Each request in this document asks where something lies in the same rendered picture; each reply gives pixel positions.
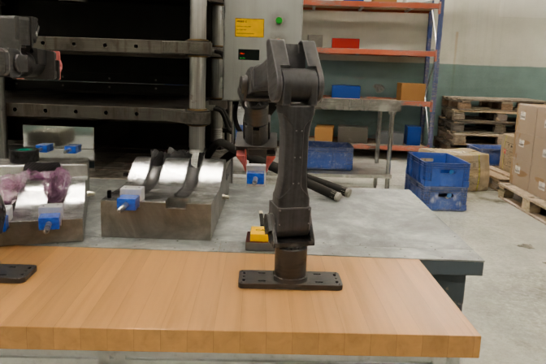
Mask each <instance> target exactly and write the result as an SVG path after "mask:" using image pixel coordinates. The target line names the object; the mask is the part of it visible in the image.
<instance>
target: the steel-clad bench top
mask: <svg viewBox="0 0 546 364"><path fill-rule="evenodd" d="M125 182H126V180H113V179H89V191H90V192H95V195H94V196H90V197H89V202H88V209H87V215H86V222H85V229H84V240H83V241H75V242H61V243H47V244H33V245H35V246H58V247H81V248H104V249H150V250H174V251H197V252H220V253H243V254H275V252H274V251H250V250H245V241H246V236H247V232H251V227H264V226H260V217H259V211H260V210H262V213H263V218H264V215H265V214H268V213H269V200H272V198H273V192H274V190H275V185H273V184H266V187H259V186H246V184H229V192H228V195H229V199H226V201H225V203H224V205H223V209H222V212H221V214H220V216H219V220H218V222H217V225H216V227H215V230H214V233H213V236H212V238H211V240H170V239H147V238H123V237H102V230H101V200H102V199H103V198H104V197H105V196H107V190H111V192H114V191H115V190H116V189H119V188H120V187H122V186H123V185H124V184H125ZM349 189H352V192H351V195H350V197H345V196H342V197H341V199H340V200H339V201H334V200H332V199H331V198H329V197H325V196H323V195H322V194H320V193H317V192H315V191H313V190H311V189H309V188H308V194H309V198H310V207H311V218H312V224H313V230H314V245H310V246H307V255H312V256H336V257H359V258H404V259H419V260H433V261H457V262H485V261H484V260H483V259H482V258H481V257H480V256H479V255H478V254H477V253H476V252H475V251H474V250H473V249H472V248H471V247H470V246H469V245H468V244H467V243H466V242H465V241H464V240H463V239H462V238H461V237H460V236H458V235H457V234H456V233H455V232H454V231H453V230H452V229H451V228H450V227H449V226H448V225H447V224H446V223H444V222H443V221H442V220H441V219H440V218H439V217H438V216H437V215H436V214H435V213H434V212H433V211H432V210H430V209H429V208H428V207H427V206H426V205H425V204H424V203H423V202H422V201H421V200H420V199H419V198H418V197H416V196H415V195H414V194H413V193H412V192H411V191H410V190H409V189H389V188H349ZM219 246H220V247H219Z"/></svg>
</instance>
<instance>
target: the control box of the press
mask: <svg viewBox="0 0 546 364"><path fill-rule="evenodd" d="M303 1H304V0H224V7H222V20H223V77H221V87H220V88H221V89H223V99H222V100H223V101H230V102H232V104H233V122H234V125H235V127H236V130H237V131H238V132H243V131H242V129H241V127H240V125H239V123H238V118H237V111H238V105H239V102H240V99H239V96H238V93H237V89H238V86H239V82H240V77H241V76H243V75H245V73H246V71H247V70H248V69H249V68H250V67H255V66H257V65H258V64H261V63H263V62H264V61H265V60H266V59H267V40H268V39H282V40H284V41H285V44H298V42H299V41H301V39H302V20H303ZM276 105H277V103H274V102H269V113H268V114H269V115H272V114H273V113H274V111H275V110H276Z"/></svg>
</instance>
